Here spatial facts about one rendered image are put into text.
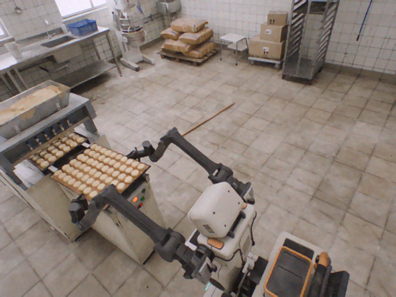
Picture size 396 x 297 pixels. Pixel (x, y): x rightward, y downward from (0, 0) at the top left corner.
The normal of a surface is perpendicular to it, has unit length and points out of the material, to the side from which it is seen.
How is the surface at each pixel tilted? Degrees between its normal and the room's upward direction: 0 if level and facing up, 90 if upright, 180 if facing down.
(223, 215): 47
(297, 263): 1
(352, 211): 0
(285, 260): 1
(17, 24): 90
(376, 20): 90
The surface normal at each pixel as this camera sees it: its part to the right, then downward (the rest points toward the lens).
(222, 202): 0.54, -0.27
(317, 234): -0.10, -0.73
